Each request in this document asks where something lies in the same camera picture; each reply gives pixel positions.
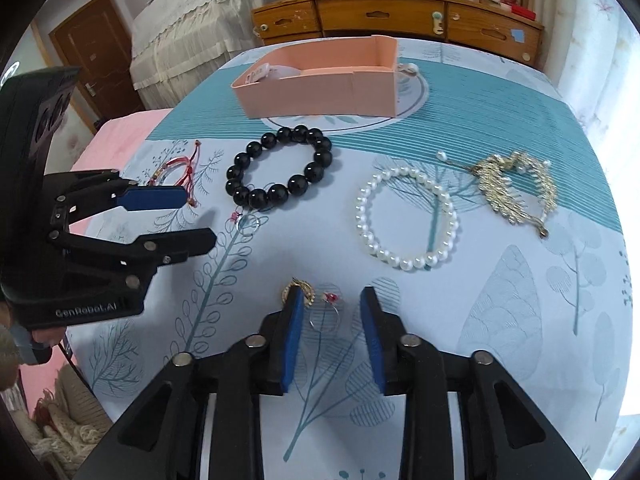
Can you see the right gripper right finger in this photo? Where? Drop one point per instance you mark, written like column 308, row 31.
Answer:
column 404, row 364

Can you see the brown wooden door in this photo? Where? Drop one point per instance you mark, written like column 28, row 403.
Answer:
column 95, row 40

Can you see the pink rectangular jewelry box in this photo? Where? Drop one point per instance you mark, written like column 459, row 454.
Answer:
column 351, row 76

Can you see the pink band smart watch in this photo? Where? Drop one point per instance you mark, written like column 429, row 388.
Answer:
column 266, row 71

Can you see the wooden desk with drawers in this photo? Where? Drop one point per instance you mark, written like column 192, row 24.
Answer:
column 470, row 23

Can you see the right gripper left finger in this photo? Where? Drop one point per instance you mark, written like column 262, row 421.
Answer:
column 262, row 364

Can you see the small red box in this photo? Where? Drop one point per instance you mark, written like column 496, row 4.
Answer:
column 523, row 12

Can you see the gold leaf hair comb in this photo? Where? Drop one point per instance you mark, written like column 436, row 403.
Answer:
column 493, row 177

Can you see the white lace cover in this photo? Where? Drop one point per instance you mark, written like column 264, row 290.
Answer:
column 177, row 44

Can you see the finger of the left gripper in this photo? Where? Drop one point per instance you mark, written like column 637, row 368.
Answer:
column 145, row 197
column 155, row 252

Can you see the left hand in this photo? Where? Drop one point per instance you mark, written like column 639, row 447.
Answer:
column 19, row 347

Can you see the white floral curtain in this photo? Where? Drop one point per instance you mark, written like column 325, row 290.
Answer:
column 593, row 61

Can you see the pink blanket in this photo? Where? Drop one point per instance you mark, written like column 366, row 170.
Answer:
column 111, row 148

